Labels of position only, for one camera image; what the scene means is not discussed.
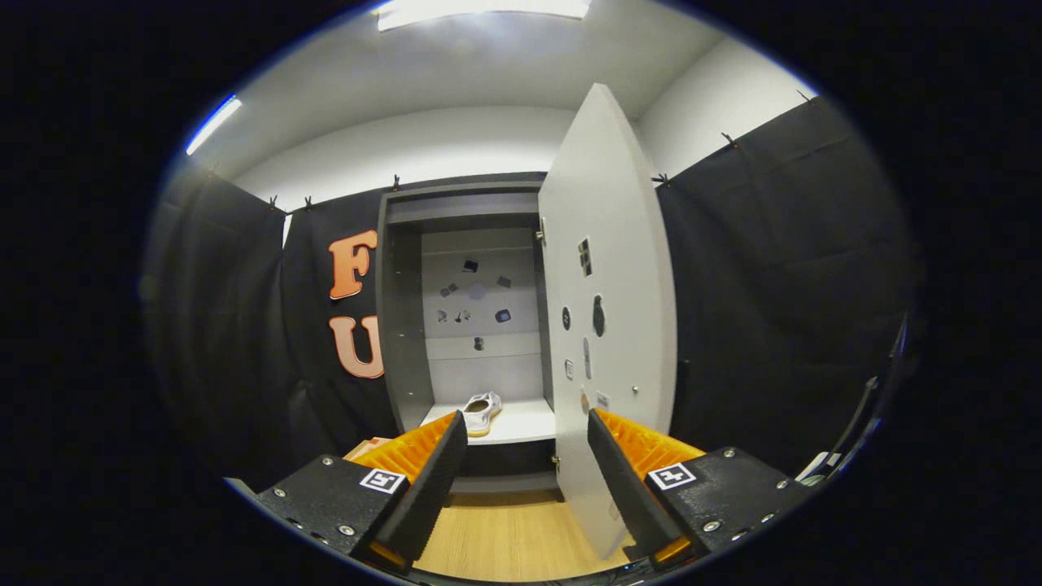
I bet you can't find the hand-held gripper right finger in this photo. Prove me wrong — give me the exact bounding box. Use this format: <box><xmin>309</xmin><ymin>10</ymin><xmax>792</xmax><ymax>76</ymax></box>
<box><xmin>586</xmin><ymin>407</ymin><xmax>815</xmax><ymax>571</ymax></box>

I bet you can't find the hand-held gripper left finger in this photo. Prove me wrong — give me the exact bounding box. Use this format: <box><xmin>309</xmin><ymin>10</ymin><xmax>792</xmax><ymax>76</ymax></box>
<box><xmin>254</xmin><ymin>409</ymin><xmax>469</xmax><ymax>571</ymax></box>

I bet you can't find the white canvas shoe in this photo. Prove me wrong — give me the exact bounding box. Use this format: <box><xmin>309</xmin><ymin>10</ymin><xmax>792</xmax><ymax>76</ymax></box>
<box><xmin>462</xmin><ymin>391</ymin><xmax>503</xmax><ymax>438</ymax></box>

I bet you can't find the dark grey shoe cabinet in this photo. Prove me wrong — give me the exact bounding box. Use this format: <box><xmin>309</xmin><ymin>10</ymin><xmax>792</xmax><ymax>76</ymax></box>
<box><xmin>376</xmin><ymin>171</ymin><xmax>563</xmax><ymax>497</ymax></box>

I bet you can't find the beige shoe cabinet door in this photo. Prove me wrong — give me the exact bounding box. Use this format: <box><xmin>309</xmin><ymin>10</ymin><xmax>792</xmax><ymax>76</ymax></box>
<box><xmin>537</xmin><ymin>83</ymin><xmax>678</xmax><ymax>561</ymax></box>

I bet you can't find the white flat object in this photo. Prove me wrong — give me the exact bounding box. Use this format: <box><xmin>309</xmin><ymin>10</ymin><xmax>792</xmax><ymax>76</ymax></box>
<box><xmin>796</xmin><ymin>450</ymin><xmax>843</xmax><ymax>483</ymax></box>

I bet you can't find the black backdrop cloth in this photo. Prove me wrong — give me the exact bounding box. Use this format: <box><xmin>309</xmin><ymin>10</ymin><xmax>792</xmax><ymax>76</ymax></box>
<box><xmin>138</xmin><ymin>96</ymin><xmax>925</xmax><ymax>489</ymax></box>

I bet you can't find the ceiling tube light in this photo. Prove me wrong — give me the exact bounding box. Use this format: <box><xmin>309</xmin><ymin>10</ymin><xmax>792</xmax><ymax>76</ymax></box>
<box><xmin>186</xmin><ymin>95</ymin><xmax>243</xmax><ymax>155</ymax></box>

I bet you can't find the rectangular ceiling light panel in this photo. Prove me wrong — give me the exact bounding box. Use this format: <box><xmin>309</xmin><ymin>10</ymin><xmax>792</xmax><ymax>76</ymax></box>
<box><xmin>376</xmin><ymin>0</ymin><xmax>593</xmax><ymax>32</ymax></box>

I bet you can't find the thin dark cable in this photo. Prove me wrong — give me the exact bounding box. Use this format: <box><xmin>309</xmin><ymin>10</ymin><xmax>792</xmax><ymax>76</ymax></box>
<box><xmin>838</xmin><ymin>313</ymin><xmax>913</xmax><ymax>481</ymax></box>

